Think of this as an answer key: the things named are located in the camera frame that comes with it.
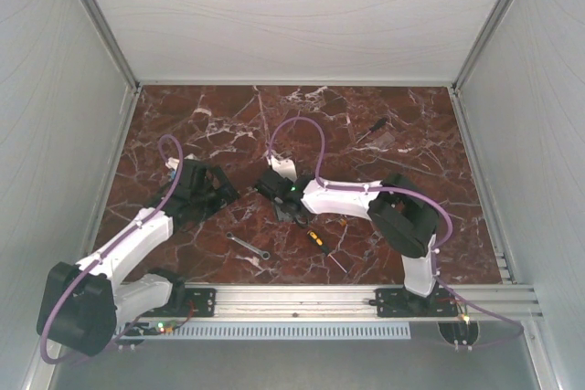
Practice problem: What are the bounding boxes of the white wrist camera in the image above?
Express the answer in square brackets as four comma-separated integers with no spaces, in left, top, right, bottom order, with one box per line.
[268,156,297,182]
[165,153,197,178]

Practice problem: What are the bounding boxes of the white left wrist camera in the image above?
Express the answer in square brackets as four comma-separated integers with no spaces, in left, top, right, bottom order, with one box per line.
[165,153,197,178]

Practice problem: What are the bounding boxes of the light blue slotted cable duct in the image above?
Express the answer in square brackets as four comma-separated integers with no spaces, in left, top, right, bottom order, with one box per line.
[123,321,411,341]

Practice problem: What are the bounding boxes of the black handled screwdriver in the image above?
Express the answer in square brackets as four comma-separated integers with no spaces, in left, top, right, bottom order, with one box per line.
[356,117,388,142]

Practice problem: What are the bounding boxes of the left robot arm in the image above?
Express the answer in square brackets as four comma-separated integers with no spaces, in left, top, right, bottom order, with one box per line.
[37,155,239,356]

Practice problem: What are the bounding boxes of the silver combination wrench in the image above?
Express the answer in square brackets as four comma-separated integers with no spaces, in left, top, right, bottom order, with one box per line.
[226,232,271,260]

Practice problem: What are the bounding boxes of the aluminium front rail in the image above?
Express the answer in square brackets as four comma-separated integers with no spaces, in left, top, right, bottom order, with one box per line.
[48,283,545,321]

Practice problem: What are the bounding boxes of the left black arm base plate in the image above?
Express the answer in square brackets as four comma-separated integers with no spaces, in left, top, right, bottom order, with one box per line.
[143,288,217,319]

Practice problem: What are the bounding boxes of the yellow black screwdriver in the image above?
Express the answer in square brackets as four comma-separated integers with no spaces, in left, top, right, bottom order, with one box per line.
[307,230,331,256]

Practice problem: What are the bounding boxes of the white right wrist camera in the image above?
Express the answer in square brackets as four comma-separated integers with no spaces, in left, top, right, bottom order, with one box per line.
[268,156,297,182]

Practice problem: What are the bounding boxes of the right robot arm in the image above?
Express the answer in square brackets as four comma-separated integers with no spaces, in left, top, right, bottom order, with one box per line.
[254,168,439,316]

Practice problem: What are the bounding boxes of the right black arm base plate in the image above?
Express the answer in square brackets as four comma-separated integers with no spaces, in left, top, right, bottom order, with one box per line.
[368,287,459,318]

